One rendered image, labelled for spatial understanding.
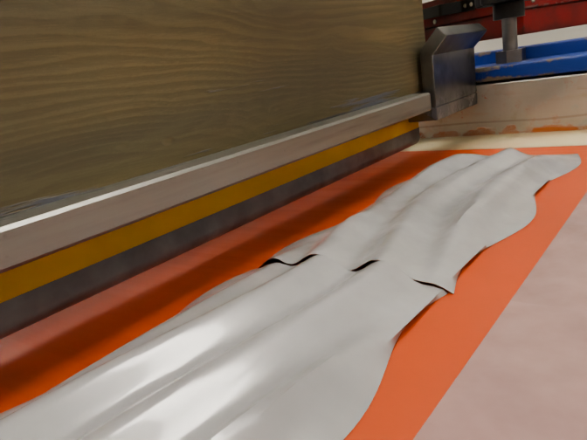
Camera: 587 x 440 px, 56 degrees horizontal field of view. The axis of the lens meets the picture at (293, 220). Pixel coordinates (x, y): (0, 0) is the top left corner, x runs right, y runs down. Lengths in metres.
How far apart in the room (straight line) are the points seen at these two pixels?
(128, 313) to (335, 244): 0.07
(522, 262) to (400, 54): 0.18
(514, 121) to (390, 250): 0.25
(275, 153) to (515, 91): 0.23
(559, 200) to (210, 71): 0.14
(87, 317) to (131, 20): 0.09
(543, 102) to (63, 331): 0.32
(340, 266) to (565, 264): 0.06
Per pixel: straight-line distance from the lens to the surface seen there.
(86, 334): 0.17
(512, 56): 0.42
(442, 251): 0.18
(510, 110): 0.40
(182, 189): 0.17
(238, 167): 0.19
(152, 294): 0.19
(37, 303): 0.17
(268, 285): 0.15
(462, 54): 0.38
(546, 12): 1.06
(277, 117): 0.23
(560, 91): 0.39
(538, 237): 0.20
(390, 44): 0.32
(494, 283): 0.16
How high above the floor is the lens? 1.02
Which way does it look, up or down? 15 degrees down
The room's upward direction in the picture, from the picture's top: 9 degrees counter-clockwise
